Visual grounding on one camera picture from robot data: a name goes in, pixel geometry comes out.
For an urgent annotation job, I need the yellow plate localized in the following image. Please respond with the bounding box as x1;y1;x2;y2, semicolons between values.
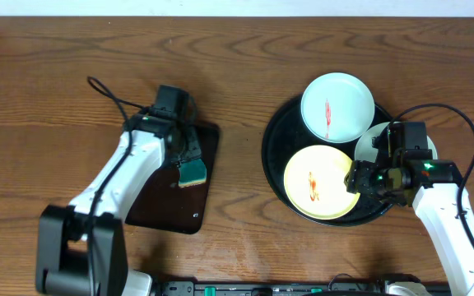
283;145;360;220

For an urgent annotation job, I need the black round tray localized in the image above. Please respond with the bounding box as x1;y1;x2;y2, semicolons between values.
261;95;393;227

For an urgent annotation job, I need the black left cable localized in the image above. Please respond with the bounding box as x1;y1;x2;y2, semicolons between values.
86;76;199;296

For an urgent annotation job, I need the green yellow sponge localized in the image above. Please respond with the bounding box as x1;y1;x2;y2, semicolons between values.
178;159;207;187

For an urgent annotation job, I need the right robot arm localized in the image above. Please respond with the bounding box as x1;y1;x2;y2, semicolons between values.
345;160;474;295

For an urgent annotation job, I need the light green plate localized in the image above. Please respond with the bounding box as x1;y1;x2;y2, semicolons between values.
355;122;439;163
300;72;375;143

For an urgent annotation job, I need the black rectangular tray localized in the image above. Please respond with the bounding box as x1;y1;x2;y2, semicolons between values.
126;122;220;234

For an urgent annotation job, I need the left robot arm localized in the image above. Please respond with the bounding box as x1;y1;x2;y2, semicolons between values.
35;115;202;295

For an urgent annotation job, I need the black cable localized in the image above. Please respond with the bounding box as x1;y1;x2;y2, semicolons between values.
86;76;199;296
371;103;474;284

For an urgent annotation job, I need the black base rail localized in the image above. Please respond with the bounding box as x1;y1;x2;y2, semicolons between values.
150;281;384;296

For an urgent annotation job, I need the black right cable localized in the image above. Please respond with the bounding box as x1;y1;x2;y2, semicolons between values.
371;103;474;284

